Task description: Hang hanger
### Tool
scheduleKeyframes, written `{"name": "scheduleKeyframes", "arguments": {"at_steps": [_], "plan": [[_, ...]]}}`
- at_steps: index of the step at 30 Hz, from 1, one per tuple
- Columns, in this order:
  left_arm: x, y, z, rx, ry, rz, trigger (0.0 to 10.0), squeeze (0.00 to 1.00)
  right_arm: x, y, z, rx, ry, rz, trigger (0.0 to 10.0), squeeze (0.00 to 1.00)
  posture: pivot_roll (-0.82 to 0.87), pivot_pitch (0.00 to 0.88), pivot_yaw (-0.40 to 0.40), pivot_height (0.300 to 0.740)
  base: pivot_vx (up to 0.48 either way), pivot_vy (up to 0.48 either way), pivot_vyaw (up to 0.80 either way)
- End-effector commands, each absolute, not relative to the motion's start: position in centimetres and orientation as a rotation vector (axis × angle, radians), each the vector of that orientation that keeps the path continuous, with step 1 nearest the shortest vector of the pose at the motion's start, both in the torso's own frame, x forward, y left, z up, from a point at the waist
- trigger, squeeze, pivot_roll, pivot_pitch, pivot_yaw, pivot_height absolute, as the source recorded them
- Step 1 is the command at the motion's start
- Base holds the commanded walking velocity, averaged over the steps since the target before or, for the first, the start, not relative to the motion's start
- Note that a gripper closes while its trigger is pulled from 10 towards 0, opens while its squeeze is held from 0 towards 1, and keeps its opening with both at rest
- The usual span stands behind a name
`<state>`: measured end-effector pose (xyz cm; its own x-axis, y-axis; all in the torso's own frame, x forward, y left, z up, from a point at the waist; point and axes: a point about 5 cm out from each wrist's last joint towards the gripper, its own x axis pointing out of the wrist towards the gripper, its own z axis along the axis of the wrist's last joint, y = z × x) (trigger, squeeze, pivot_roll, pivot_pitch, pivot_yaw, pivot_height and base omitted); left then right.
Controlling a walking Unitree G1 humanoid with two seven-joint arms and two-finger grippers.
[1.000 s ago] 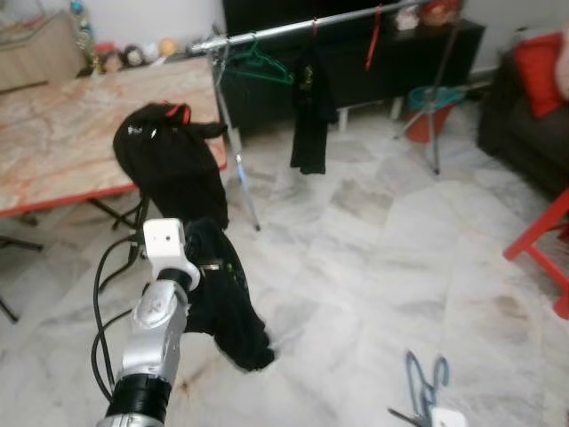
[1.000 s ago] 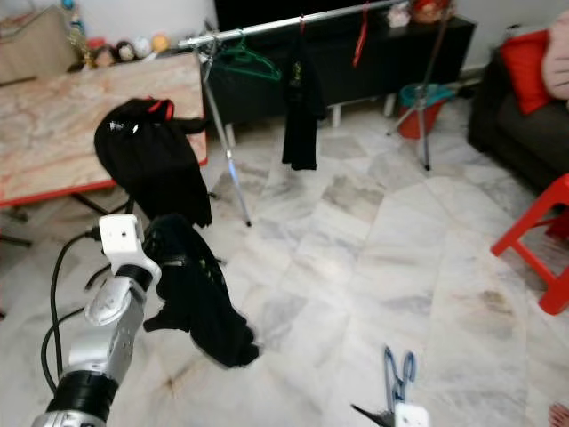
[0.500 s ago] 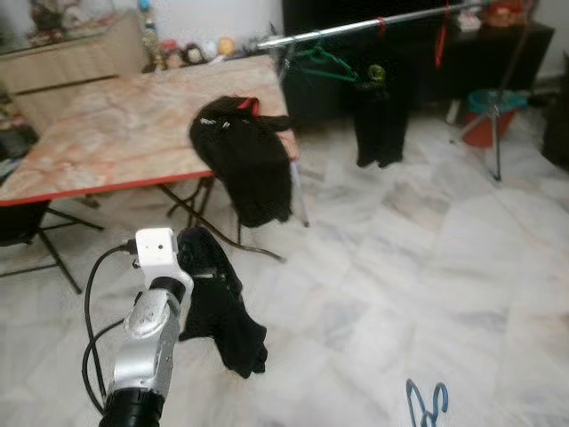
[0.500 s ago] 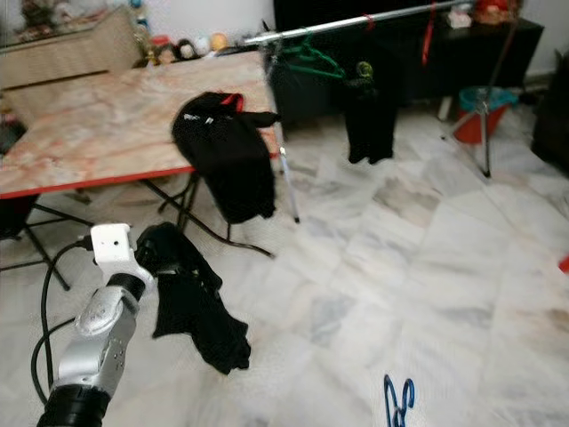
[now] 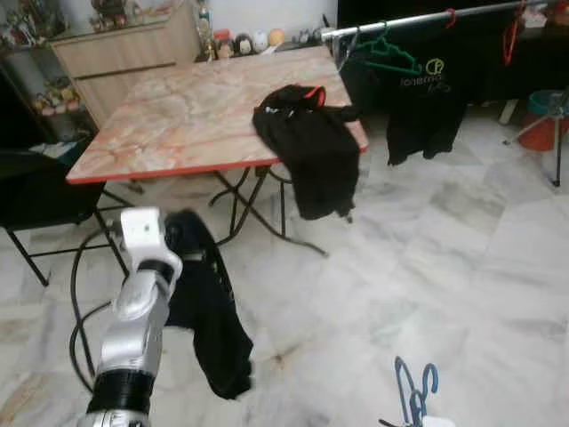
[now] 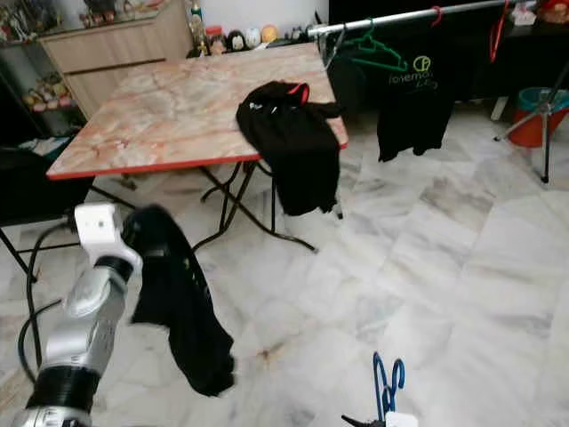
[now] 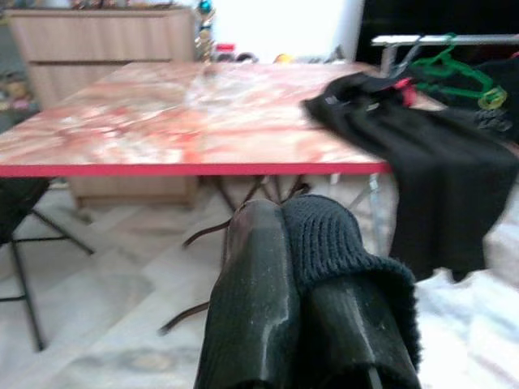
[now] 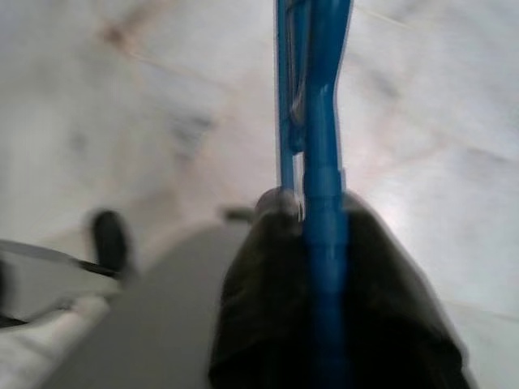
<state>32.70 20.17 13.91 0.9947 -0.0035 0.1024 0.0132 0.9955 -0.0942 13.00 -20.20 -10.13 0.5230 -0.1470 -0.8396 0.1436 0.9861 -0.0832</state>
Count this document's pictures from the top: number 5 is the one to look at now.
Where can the marble pattern folding table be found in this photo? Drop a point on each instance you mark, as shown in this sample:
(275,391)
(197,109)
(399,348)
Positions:
(178,116)

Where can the black garment with red trim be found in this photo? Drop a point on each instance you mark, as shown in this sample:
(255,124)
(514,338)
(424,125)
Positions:
(311,151)

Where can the blue plastic hanger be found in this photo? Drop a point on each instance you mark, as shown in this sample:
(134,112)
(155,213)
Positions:
(402,391)

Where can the black chair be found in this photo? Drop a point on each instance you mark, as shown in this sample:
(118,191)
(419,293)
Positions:
(44,187)

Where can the orange round plush toy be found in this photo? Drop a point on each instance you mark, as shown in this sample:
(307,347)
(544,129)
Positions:
(276,37)

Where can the light wooden cabinet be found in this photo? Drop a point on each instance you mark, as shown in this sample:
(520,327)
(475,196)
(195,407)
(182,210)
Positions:
(124,62)

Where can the white round plush toy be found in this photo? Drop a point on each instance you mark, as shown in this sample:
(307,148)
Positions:
(260,41)

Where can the green plastic hanger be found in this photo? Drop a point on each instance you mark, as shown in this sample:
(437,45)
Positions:
(391,66)

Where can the red plastic hanger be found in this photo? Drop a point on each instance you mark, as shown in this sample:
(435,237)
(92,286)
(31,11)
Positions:
(451,12)
(511,44)

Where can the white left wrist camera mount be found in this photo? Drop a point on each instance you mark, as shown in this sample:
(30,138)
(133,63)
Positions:
(142,233)

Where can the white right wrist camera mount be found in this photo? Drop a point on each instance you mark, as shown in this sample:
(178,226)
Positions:
(436,422)

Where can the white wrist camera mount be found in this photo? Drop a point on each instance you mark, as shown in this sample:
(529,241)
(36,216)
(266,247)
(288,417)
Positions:
(142,233)
(436,422)

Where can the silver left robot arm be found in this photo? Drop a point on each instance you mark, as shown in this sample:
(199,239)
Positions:
(129,338)

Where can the black round plush toy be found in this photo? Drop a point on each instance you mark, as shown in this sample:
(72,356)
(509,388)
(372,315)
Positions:
(243,44)

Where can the black television console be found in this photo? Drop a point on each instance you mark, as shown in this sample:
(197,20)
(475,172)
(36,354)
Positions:
(489,80)

